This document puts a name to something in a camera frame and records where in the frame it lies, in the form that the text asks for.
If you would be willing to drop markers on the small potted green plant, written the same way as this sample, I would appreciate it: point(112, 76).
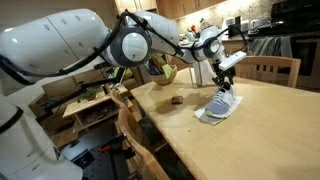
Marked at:
point(89, 94)

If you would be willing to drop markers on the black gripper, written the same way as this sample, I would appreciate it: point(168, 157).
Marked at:
point(221, 75)

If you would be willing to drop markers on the wooden coffee table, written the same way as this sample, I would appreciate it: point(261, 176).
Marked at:
point(88, 113)

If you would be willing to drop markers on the grey towel on oven handle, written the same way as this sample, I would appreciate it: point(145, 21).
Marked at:
point(272, 46)

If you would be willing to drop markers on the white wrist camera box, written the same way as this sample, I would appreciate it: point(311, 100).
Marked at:
point(230, 61)

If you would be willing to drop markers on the small brown packet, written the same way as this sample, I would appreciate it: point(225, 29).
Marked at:
point(177, 100)

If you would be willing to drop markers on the orange black clamp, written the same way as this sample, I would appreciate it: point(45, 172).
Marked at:
point(113, 144)

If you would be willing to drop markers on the paper towel roll on holder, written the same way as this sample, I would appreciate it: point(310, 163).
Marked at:
point(201, 74)

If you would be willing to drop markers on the grey blue sneaker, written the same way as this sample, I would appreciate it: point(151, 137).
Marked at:
point(220, 104)

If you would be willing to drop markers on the wooden chair far side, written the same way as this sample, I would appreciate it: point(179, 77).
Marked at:
point(266, 69)

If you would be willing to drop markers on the white paper towel sheet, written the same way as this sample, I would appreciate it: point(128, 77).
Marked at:
point(200, 113)

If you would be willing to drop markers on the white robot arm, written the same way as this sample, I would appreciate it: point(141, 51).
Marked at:
point(61, 43)

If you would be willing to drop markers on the wooden bowl with snack bags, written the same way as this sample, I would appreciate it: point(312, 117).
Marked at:
point(160, 71)

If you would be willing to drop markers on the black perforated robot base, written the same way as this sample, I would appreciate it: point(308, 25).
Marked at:
point(111, 165)

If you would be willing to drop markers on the wooden chair near robot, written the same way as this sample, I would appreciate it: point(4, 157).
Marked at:
point(144, 160)

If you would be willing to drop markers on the black kitchen stove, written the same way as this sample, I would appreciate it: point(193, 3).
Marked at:
point(299, 20)

